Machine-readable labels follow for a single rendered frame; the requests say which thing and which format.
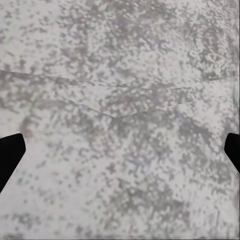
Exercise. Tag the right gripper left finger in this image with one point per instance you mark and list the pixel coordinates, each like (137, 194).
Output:
(12, 149)

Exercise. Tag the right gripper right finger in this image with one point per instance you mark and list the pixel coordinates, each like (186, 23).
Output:
(232, 149)

